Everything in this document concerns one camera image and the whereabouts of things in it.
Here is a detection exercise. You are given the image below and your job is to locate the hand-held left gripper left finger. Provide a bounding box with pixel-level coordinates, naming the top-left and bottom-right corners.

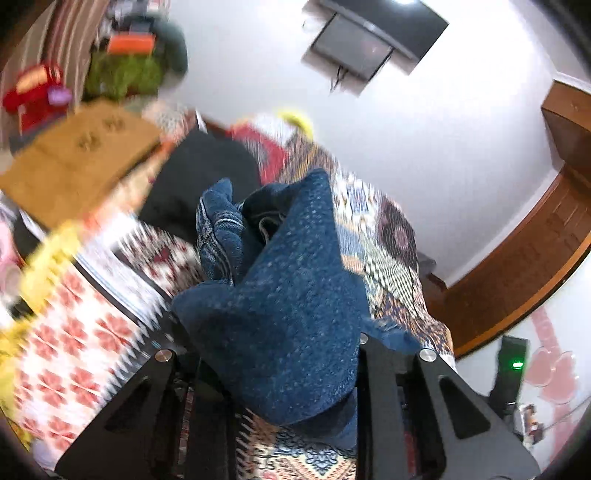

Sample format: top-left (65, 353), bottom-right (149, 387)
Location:
top-left (54, 348), bottom-right (241, 480)

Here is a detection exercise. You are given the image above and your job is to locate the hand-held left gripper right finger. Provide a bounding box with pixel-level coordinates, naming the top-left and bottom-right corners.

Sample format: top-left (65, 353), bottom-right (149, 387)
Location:
top-left (355, 335), bottom-right (541, 480)

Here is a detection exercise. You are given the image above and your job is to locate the wooden door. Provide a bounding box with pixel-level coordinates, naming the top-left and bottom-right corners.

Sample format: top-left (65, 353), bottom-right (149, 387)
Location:
top-left (443, 166), bottom-right (591, 361)

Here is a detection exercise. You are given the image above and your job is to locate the grey backpack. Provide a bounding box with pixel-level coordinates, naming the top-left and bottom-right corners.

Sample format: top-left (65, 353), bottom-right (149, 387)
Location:
top-left (416, 256), bottom-right (448, 291)

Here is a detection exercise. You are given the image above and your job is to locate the patchwork bedspread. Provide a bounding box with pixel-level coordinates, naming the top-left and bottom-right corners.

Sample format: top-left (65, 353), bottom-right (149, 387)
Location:
top-left (0, 108), bottom-right (458, 480)

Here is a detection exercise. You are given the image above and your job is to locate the yellow cloth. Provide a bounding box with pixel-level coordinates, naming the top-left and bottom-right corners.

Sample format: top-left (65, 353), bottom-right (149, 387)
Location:
top-left (18, 217), bottom-right (93, 301)

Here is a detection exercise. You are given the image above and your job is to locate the black garment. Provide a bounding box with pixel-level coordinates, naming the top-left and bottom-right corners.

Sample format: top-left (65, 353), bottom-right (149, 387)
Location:
top-left (139, 130), bottom-right (264, 243)

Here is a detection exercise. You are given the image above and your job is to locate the wooden overhead cabinet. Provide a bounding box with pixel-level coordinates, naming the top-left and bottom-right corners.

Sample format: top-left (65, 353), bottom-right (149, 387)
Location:
top-left (541, 79), bottom-right (591, 176)

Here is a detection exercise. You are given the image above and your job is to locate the brown cardboard box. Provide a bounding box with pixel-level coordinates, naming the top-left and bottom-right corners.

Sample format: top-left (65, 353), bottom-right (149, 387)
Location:
top-left (0, 99), bottom-right (162, 229)

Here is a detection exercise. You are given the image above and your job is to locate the yellow curved cushion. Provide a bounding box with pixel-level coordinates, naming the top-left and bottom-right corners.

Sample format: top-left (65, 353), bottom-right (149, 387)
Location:
top-left (274, 108), bottom-right (315, 139)

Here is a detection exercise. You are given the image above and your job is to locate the red plush toy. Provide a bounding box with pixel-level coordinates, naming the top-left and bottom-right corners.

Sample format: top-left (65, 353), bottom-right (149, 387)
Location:
top-left (2, 62), bottom-right (74, 134)

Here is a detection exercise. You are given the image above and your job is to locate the dark grey cushion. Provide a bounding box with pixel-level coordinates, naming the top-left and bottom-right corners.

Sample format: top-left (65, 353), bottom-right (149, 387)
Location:
top-left (154, 21), bottom-right (189, 75)

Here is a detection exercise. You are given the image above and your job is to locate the orange box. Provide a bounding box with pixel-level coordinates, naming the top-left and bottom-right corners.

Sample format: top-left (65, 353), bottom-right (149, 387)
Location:
top-left (107, 33), bottom-right (155, 56)

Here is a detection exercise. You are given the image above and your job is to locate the pile of clutter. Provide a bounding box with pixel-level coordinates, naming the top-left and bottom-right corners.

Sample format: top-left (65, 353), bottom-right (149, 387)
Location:
top-left (104, 0), bottom-right (171, 35)

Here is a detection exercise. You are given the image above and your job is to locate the striped brown curtain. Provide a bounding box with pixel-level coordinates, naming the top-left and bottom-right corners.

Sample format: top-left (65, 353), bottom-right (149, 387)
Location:
top-left (0, 0), bottom-right (112, 107)

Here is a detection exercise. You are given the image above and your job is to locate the small wall monitor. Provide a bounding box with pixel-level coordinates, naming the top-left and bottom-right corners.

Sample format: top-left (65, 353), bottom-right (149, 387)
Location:
top-left (301, 13), bottom-right (394, 97)

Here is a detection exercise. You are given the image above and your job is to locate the large wall television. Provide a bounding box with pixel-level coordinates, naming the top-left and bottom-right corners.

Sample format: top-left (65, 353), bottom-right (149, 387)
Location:
top-left (321, 0), bottom-right (450, 77)

